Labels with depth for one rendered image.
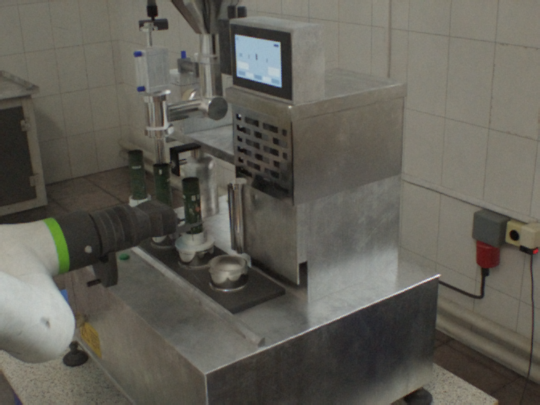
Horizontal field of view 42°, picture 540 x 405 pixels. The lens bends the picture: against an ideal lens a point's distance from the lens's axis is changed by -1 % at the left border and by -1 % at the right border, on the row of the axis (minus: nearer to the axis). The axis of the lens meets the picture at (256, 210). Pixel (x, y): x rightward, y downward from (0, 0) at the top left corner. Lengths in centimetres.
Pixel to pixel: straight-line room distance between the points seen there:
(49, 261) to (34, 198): 325
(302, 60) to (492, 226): 170
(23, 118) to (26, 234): 311
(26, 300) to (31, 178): 334
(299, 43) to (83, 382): 85
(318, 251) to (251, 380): 24
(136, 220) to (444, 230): 189
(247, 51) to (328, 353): 49
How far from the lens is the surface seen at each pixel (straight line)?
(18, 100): 422
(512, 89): 257
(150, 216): 120
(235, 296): 119
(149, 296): 124
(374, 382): 129
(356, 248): 122
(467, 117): 271
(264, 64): 109
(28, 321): 100
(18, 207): 436
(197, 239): 127
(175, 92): 144
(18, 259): 110
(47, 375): 158
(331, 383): 121
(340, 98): 110
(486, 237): 268
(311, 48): 105
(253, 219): 121
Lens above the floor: 161
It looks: 22 degrees down
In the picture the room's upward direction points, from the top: 2 degrees counter-clockwise
